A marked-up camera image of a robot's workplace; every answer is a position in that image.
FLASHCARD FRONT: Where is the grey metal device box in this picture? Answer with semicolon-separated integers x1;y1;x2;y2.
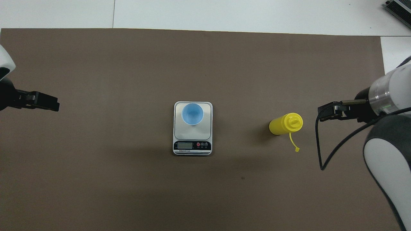
385;0;411;30

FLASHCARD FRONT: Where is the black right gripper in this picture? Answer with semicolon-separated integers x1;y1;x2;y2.
318;87;377;123

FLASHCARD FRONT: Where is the white digital kitchen scale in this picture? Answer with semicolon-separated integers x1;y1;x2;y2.
173;101;213;156

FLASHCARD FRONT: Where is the light blue plastic cup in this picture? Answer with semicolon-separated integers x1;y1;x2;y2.
181;103;204;126

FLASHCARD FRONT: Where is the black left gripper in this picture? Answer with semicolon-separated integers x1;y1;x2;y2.
0;79;60;112

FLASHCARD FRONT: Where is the yellow squeeze seasoning bottle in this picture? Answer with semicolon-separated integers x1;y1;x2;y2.
269;113;303;153

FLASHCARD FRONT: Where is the brown table mat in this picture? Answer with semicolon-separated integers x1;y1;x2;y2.
0;28;398;231

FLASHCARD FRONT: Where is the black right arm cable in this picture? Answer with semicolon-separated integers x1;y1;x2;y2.
316;107;411;170

